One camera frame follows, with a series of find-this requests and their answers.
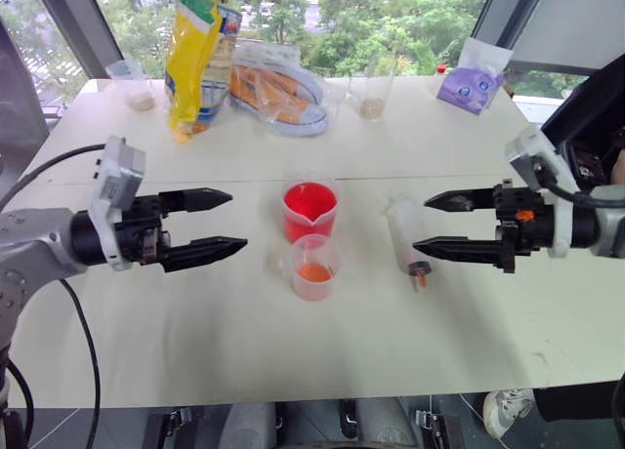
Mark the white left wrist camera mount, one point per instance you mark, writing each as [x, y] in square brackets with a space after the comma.
[116, 175]

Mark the clear cup with grains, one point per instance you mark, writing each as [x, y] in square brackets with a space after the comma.
[372, 100]

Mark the small clear measuring cup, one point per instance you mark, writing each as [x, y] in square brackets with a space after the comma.
[312, 271]

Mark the red liquid measuring cup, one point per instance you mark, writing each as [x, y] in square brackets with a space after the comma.
[309, 214]

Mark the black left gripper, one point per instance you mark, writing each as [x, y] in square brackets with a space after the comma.
[139, 234]

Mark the yellow snack bag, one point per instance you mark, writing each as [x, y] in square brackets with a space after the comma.
[200, 58]

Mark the clear plastic syringe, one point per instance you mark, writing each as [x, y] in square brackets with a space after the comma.
[409, 244]

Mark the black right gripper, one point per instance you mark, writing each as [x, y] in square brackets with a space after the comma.
[520, 224]

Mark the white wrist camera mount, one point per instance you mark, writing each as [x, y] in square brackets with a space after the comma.
[544, 175]
[116, 175]

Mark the purple tissue pack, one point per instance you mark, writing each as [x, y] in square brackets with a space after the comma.
[472, 85]

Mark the dark robot leg parts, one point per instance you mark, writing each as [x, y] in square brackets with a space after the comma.
[303, 422]

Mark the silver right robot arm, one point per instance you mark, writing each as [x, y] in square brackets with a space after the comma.
[603, 219]

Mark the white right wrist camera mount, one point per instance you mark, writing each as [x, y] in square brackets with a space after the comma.
[544, 175]

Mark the white sneaker of person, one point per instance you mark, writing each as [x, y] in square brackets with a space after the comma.
[508, 410]

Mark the red capped bottle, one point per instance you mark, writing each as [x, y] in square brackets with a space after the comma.
[441, 73]

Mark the small clear cup white contents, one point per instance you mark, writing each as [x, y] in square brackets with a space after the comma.
[139, 95]

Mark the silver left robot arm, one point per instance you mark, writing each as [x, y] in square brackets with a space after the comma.
[29, 254]

